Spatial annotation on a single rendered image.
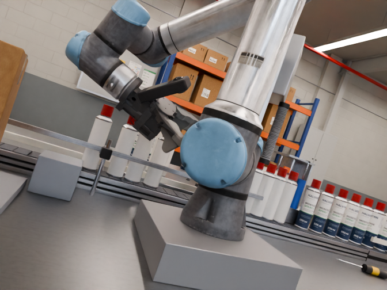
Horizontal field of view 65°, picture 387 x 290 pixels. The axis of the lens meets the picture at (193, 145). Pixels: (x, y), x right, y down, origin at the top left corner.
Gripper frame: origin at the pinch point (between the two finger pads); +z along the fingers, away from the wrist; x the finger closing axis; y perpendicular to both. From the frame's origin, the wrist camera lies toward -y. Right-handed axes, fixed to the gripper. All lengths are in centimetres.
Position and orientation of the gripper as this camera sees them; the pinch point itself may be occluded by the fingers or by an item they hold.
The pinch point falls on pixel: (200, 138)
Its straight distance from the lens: 71.7
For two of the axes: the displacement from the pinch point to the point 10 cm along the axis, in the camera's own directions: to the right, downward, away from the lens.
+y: -6.3, 6.4, 4.4
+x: -1.8, 4.3, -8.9
